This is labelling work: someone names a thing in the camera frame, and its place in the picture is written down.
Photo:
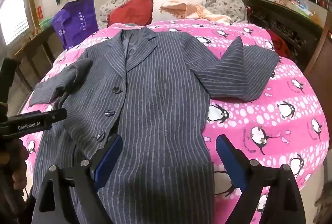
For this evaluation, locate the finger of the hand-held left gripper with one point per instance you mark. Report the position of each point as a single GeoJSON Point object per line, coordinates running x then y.
{"type": "Point", "coordinates": [62, 100]}

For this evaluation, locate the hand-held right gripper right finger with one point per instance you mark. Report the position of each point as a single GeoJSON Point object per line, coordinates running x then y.
{"type": "Point", "coordinates": [230, 161]}

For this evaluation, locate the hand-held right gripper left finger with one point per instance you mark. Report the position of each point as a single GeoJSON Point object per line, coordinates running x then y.
{"type": "Point", "coordinates": [109, 159]}

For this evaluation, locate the grey pinstriped suit jacket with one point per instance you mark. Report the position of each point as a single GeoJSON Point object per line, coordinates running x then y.
{"type": "Point", "coordinates": [160, 83]}

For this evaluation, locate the person's left forearm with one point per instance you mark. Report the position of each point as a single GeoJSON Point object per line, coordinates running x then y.
{"type": "Point", "coordinates": [7, 203]}

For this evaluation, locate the person's left hand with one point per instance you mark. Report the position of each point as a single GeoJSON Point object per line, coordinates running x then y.
{"type": "Point", "coordinates": [18, 161]}

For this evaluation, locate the dark wooden side table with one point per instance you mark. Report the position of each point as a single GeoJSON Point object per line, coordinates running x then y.
{"type": "Point", "coordinates": [33, 45]}

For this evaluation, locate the pink penguin blanket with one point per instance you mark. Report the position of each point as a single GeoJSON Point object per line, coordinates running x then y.
{"type": "Point", "coordinates": [272, 115]}

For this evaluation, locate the green plastic item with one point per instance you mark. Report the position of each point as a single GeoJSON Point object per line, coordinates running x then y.
{"type": "Point", "coordinates": [46, 23]}

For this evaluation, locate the purple shopping bag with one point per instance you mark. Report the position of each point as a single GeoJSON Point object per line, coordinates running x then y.
{"type": "Point", "coordinates": [77, 21]}

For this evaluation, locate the latticed window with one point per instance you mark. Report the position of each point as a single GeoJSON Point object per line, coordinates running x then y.
{"type": "Point", "coordinates": [13, 13]}

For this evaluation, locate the red ruffled pillow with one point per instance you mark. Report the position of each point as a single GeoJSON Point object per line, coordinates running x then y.
{"type": "Point", "coordinates": [132, 11]}

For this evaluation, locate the red cloth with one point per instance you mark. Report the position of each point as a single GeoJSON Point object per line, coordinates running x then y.
{"type": "Point", "coordinates": [278, 43]}

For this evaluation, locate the brown wooden panel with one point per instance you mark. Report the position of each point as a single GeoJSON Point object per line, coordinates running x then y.
{"type": "Point", "coordinates": [321, 58]}

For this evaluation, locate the white pillow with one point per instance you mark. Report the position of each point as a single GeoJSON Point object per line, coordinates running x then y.
{"type": "Point", "coordinates": [166, 3]}

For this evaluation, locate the dark carved wooden cabinet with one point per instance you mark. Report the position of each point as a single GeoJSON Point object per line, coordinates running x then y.
{"type": "Point", "coordinates": [285, 24]}

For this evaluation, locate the peach fringed cloth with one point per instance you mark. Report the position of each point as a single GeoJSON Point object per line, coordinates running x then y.
{"type": "Point", "coordinates": [192, 11]}

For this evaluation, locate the pile of assorted packets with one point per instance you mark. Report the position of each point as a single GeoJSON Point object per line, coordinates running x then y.
{"type": "Point", "coordinates": [295, 3]}

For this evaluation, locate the red wall sticker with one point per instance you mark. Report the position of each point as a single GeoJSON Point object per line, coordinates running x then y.
{"type": "Point", "coordinates": [39, 11]}

